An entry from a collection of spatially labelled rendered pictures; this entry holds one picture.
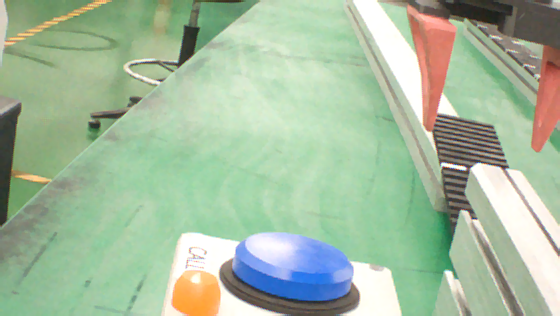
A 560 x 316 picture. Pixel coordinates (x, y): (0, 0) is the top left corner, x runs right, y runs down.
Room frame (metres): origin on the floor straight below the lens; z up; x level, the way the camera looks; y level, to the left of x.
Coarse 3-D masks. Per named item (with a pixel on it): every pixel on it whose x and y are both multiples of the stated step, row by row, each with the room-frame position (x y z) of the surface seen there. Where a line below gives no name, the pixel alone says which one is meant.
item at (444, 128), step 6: (438, 126) 0.72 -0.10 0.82; (444, 126) 0.72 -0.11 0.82; (450, 126) 0.72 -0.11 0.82; (456, 126) 0.73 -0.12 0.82; (432, 132) 0.71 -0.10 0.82; (444, 132) 0.71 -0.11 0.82; (450, 132) 0.71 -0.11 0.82; (456, 132) 0.71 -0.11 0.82; (462, 132) 0.72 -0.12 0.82; (468, 132) 0.72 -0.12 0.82; (474, 132) 0.72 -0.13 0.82; (480, 132) 0.73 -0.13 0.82; (486, 132) 0.73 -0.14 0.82; (474, 138) 0.71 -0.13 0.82; (480, 138) 0.71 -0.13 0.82; (486, 138) 0.72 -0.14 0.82; (492, 138) 0.72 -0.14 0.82; (498, 144) 0.71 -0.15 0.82
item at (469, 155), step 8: (440, 144) 0.69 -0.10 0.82; (440, 152) 0.67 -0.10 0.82; (448, 152) 0.68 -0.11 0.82; (456, 152) 0.68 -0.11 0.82; (464, 152) 0.68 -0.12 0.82; (472, 152) 0.68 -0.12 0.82; (480, 152) 0.69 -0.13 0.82; (464, 160) 0.67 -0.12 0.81; (472, 160) 0.67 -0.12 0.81; (480, 160) 0.67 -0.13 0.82; (488, 160) 0.68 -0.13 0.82; (496, 160) 0.68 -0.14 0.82; (504, 160) 0.68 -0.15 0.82; (504, 168) 0.67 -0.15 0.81
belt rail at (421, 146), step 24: (360, 0) 1.51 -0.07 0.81; (360, 24) 1.33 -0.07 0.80; (384, 24) 1.30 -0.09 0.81; (384, 48) 1.10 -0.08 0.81; (408, 48) 1.14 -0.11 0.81; (384, 72) 1.03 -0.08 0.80; (408, 72) 0.99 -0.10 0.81; (408, 96) 0.87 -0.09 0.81; (408, 120) 0.87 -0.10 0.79; (408, 144) 0.81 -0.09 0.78; (432, 144) 0.72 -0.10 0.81; (432, 168) 0.70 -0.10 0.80; (432, 192) 0.68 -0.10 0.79
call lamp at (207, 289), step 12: (180, 276) 0.30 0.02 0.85; (192, 276) 0.30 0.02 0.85; (204, 276) 0.30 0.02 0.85; (180, 288) 0.30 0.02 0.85; (192, 288) 0.30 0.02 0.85; (204, 288) 0.30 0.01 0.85; (216, 288) 0.30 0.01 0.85; (180, 300) 0.30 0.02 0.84; (192, 300) 0.30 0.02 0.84; (204, 300) 0.30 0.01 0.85; (216, 300) 0.30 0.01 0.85; (192, 312) 0.30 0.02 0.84; (204, 312) 0.30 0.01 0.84; (216, 312) 0.30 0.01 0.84
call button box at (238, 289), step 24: (192, 240) 0.36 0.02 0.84; (216, 240) 0.37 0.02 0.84; (192, 264) 0.34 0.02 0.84; (216, 264) 0.35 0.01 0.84; (360, 264) 0.37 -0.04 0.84; (168, 288) 0.32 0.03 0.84; (240, 288) 0.32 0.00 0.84; (360, 288) 0.35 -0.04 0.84; (384, 288) 0.35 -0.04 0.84; (168, 312) 0.30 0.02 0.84; (240, 312) 0.31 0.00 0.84; (264, 312) 0.31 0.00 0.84; (288, 312) 0.31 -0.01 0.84; (312, 312) 0.32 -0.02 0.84; (336, 312) 0.32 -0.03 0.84; (360, 312) 0.33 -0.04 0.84; (384, 312) 0.33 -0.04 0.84
